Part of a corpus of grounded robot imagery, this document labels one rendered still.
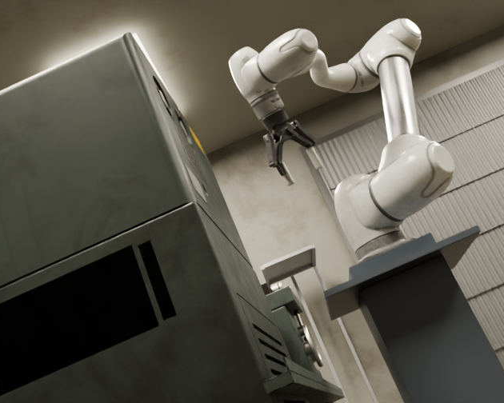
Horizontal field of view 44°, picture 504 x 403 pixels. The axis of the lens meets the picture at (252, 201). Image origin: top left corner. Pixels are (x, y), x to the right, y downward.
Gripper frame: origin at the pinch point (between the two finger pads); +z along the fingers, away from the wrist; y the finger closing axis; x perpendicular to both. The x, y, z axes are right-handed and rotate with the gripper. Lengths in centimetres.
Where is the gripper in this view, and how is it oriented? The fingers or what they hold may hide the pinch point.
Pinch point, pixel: (304, 173)
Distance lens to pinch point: 190.0
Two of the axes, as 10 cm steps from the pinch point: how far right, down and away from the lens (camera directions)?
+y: 6.8, -4.0, 6.2
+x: -5.5, 2.7, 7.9
